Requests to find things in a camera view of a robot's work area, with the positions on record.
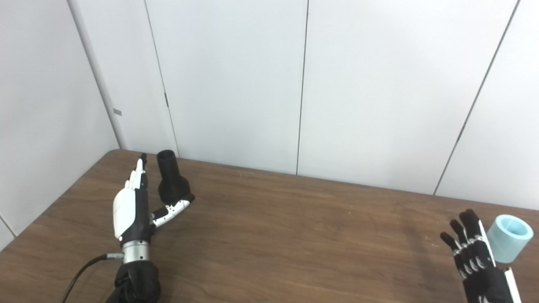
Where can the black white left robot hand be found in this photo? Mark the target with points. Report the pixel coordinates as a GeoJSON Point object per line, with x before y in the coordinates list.
{"type": "Point", "coordinates": [130, 210]}

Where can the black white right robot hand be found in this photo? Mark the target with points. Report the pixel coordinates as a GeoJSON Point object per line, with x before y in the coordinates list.
{"type": "Point", "coordinates": [484, 282]}

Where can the black flared nozzle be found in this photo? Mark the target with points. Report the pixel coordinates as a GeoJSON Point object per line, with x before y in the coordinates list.
{"type": "Point", "coordinates": [172, 185]}

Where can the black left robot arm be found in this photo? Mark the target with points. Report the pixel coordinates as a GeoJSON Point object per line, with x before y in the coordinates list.
{"type": "Point", "coordinates": [139, 282]}

